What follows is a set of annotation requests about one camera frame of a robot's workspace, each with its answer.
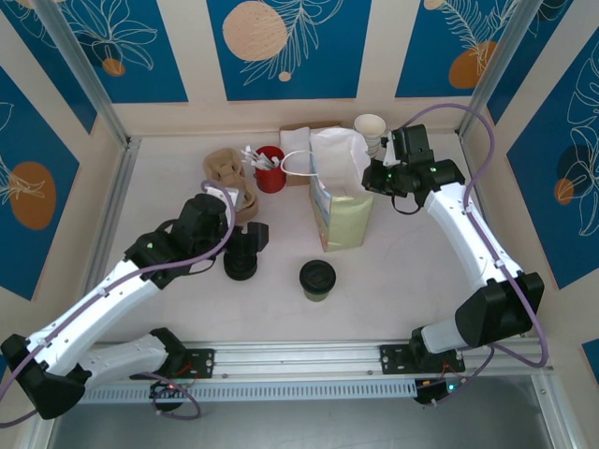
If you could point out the pastel paper gift bag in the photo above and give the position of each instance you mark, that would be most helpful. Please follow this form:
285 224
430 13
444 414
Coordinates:
346 224

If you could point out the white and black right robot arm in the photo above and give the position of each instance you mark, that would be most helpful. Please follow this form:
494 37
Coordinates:
468 238

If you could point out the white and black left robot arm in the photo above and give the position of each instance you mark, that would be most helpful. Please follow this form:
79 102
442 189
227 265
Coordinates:
93 308

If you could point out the stack of black cup lids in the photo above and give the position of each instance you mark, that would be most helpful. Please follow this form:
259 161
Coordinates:
240 270

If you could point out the stack of paper cups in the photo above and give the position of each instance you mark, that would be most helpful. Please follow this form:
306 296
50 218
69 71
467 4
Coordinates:
369 126

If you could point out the red cup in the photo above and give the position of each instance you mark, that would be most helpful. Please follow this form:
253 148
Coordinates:
270 180

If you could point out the stack of brown cup carriers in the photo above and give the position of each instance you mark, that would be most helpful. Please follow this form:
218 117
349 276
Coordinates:
222 163

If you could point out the white napkin stack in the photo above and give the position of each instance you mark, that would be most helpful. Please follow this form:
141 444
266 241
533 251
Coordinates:
295 138

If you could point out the brown cardboard napkin box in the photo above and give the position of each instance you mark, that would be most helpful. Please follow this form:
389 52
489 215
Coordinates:
299 125

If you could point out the black controller board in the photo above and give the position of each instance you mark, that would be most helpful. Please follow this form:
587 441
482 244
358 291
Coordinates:
435 393
170 390

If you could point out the aluminium side rail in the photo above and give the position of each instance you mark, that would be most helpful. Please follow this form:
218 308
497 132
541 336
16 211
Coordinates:
119 187

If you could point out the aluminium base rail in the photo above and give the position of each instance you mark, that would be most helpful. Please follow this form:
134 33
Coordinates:
299 357

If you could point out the aluminium frame post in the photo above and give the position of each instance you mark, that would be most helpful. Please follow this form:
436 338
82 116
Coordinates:
491 70
93 89

